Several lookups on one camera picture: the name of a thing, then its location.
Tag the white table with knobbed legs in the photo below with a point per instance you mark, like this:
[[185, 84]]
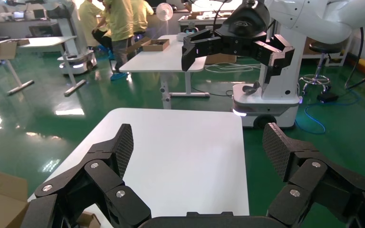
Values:
[[170, 56]]

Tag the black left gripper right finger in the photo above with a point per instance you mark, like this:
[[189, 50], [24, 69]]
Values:
[[283, 151]]

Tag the white table with clutter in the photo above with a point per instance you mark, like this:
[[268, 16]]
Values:
[[198, 21]]

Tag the white standing fan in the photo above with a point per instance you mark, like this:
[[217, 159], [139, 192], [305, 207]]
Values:
[[164, 11]]

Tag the small desk monitor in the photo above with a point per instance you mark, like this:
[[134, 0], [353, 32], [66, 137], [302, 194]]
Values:
[[39, 13], [18, 14]]

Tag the black stool with chrome base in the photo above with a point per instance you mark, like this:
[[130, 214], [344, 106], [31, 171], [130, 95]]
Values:
[[324, 47]]

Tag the person in yellow coat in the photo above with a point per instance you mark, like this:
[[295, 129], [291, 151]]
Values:
[[89, 19], [119, 19], [140, 15]]

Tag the white height-adjustable table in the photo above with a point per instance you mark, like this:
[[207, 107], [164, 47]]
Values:
[[44, 41]]

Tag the small white black device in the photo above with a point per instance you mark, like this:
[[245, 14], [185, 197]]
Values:
[[187, 33]]

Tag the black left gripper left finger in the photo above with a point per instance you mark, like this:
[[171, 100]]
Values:
[[119, 151]]

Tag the dark grey curved part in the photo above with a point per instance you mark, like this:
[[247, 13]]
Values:
[[251, 88]]

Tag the plain brown cardboard carton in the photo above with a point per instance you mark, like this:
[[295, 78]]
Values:
[[0, 201]]

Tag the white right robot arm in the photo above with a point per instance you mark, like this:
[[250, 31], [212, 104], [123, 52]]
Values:
[[327, 15]]

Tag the black power adapter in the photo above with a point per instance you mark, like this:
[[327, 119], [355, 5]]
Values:
[[327, 97]]

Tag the flat brown cardboard box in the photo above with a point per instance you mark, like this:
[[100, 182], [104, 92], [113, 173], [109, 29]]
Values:
[[6, 50]]

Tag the black low cabinet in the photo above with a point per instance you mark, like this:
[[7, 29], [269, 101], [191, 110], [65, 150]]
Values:
[[45, 30]]

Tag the closed brown cardboard box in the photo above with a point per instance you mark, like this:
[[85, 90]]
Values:
[[220, 58]]

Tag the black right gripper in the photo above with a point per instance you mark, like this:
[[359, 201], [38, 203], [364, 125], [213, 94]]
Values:
[[245, 28]]

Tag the open cardboard box with parts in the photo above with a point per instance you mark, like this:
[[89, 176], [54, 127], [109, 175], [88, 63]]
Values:
[[155, 45]]

